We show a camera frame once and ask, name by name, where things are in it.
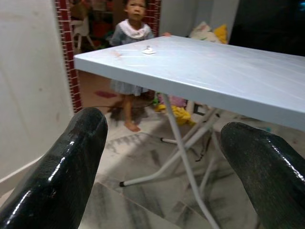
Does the yellow pillow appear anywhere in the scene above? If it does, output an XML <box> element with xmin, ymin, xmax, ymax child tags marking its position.
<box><xmin>213</xmin><ymin>23</ymin><xmax>229</xmax><ymax>45</ymax></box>

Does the child in grey dress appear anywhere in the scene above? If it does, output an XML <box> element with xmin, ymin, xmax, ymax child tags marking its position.
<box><xmin>108</xmin><ymin>0</ymin><xmax>172</xmax><ymax>132</ymax></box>

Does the pink cloth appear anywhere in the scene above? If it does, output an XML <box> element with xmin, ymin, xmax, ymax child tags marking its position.
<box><xmin>169</xmin><ymin>94</ymin><xmax>187</xmax><ymax>108</ymax></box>

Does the white baseboard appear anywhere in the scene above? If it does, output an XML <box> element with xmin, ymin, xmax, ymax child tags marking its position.
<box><xmin>0</xmin><ymin>158</ymin><xmax>41</xmax><ymax>191</ymax></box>

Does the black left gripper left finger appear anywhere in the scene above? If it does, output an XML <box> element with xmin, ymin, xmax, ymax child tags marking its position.
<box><xmin>0</xmin><ymin>107</ymin><xmax>109</xmax><ymax>229</ymax></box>

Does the white metal table leg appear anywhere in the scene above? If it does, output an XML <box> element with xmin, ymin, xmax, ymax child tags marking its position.
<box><xmin>160</xmin><ymin>137</ymin><xmax>178</xmax><ymax>145</ymax></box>
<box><xmin>163</xmin><ymin>94</ymin><xmax>221</xmax><ymax>229</ymax></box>
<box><xmin>119</xmin><ymin>108</ymin><xmax>221</xmax><ymax>187</ymax></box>

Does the yellow cloth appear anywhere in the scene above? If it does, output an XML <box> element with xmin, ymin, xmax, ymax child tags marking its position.
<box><xmin>154</xmin><ymin>104</ymin><xmax>196</xmax><ymax>126</ymax></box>

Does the white square wall hook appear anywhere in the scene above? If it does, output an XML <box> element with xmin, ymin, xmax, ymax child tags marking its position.
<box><xmin>140</xmin><ymin>45</ymin><xmax>157</xmax><ymax>55</ymax></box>

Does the pink flat floor item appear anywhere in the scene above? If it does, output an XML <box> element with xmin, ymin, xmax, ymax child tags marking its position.
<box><xmin>95</xmin><ymin>90</ymin><xmax>116</xmax><ymax>98</ymax></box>

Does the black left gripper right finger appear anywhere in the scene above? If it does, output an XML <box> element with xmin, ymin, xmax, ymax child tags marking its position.
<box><xmin>220</xmin><ymin>121</ymin><xmax>305</xmax><ymax>229</ymax></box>

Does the white folding plastic table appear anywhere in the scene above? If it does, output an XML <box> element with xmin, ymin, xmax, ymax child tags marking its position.
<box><xmin>73</xmin><ymin>35</ymin><xmax>305</xmax><ymax>229</ymax></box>

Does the white high chair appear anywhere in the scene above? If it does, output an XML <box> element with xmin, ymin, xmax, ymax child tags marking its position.
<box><xmin>69</xmin><ymin>18</ymin><xmax>96</xmax><ymax>52</ymax></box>

